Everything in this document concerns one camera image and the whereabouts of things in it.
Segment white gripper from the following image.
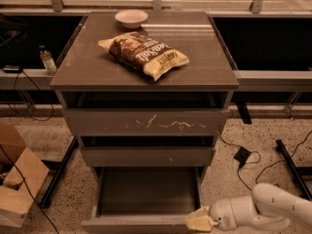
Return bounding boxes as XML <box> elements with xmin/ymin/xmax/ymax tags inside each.
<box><xmin>186</xmin><ymin>197</ymin><xmax>248</xmax><ymax>232</ymax></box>

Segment grey bottom drawer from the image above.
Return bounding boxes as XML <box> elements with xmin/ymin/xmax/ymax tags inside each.
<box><xmin>82</xmin><ymin>167</ymin><xmax>203</xmax><ymax>234</ymax></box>

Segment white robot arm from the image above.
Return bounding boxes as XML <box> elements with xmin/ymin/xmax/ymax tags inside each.
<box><xmin>185</xmin><ymin>183</ymin><xmax>312</xmax><ymax>232</ymax></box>

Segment grey middle drawer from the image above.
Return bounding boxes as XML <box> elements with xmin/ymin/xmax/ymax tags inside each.
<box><xmin>81</xmin><ymin>136</ymin><xmax>215</xmax><ymax>167</ymax></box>

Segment grey three-drawer cabinet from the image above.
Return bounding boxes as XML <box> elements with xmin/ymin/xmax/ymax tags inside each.
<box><xmin>51</xmin><ymin>12</ymin><xmax>239</xmax><ymax>175</ymax></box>

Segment grey scratched top drawer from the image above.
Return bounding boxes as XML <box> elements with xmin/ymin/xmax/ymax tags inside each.
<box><xmin>63</xmin><ymin>109</ymin><xmax>229</xmax><ymax>137</ymax></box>

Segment black power adapter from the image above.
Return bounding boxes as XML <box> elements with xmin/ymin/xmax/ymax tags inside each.
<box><xmin>234</xmin><ymin>147</ymin><xmax>252</xmax><ymax>164</ymax></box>

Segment brown yellow chip bag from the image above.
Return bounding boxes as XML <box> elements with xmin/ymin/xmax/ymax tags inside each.
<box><xmin>98</xmin><ymin>32</ymin><xmax>189</xmax><ymax>81</ymax></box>

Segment cardboard box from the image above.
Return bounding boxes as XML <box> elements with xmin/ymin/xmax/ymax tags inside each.
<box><xmin>0</xmin><ymin>123</ymin><xmax>49</xmax><ymax>227</ymax></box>

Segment white ceramic bowl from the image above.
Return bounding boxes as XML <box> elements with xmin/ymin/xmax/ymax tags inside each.
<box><xmin>115</xmin><ymin>10</ymin><xmax>148</xmax><ymax>29</ymax></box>

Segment small clear bottle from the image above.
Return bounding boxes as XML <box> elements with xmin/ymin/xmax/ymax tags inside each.
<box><xmin>39</xmin><ymin>45</ymin><xmax>57</xmax><ymax>76</ymax></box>

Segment black device on ledge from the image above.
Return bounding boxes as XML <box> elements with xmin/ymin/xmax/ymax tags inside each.
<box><xmin>3</xmin><ymin>65</ymin><xmax>22</xmax><ymax>73</ymax></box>

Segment black right floor rail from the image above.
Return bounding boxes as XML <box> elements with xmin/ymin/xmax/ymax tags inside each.
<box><xmin>276</xmin><ymin>139</ymin><xmax>312</xmax><ymax>201</ymax></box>

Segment black floor rail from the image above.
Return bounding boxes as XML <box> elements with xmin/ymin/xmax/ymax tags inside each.
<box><xmin>39</xmin><ymin>137</ymin><xmax>79</xmax><ymax>209</ymax></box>
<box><xmin>276</xmin><ymin>139</ymin><xmax>312</xmax><ymax>201</ymax></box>

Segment black adapter cable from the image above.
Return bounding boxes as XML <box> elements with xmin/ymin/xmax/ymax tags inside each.
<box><xmin>216</xmin><ymin>130</ymin><xmax>312</xmax><ymax>193</ymax></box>

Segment black left floor rail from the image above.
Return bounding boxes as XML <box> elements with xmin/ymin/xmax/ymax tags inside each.
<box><xmin>39</xmin><ymin>137</ymin><xmax>79</xmax><ymax>209</ymax></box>

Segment black cable over box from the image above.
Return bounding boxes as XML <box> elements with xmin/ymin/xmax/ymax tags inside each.
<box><xmin>0</xmin><ymin>144</ymin><xmax>60</xmax><ymax>234</ymax></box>

